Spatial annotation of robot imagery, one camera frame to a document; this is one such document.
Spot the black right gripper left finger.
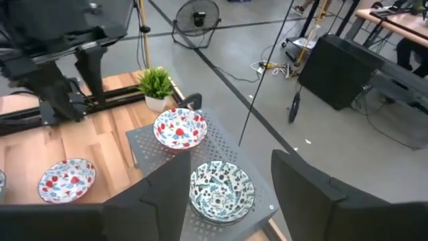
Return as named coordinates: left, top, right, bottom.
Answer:
left=0, top=151, right=193, bottom=241

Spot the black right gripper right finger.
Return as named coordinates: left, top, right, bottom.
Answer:
left=270, top=149, right=428, bottom=241

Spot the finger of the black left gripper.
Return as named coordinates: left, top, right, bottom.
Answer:
left=74, top=46, right=95, bottom=106
left=91, top=44, right=109, bottom=104

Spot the red floral mini bowl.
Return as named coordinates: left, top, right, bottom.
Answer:
left=152, top=107, right=208, bottom=151
left=37, top=158, right=97, bottom=204

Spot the teal floral mini bowl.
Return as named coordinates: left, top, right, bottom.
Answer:
left=189, top=160, right=255, bottom=226

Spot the green plant in white pot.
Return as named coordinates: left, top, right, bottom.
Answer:
left=136, top=66, right=175, bottom=113

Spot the black table clamp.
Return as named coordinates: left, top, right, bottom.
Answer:
left=178, top=92, right=203, bottom=111

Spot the black floor fan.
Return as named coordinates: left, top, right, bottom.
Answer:
left=171, top=0, right=223, bottom=50

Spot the black wheel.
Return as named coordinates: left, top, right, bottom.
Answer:
left=288, top=91, right=302, bottom=125

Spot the grey perforated metal shelf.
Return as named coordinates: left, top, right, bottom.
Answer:
left=125, top=107, right=280, bottom=241

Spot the black equipment case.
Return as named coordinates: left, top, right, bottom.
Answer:
left=296, top=33, right=386, bottom=111

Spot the person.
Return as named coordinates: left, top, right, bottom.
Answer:
left=395, top=35, right=428, bottom=78

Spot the light wooden desk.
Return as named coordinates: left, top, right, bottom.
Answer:
left=354, top=5, right=428, bottom=50

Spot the yellow hanging strap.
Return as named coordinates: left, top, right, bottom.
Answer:
left=138, top=0, right=152, bottom=70

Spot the black hanging cable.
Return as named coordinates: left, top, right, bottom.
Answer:
left=237, top=0, right=296, bottom=147

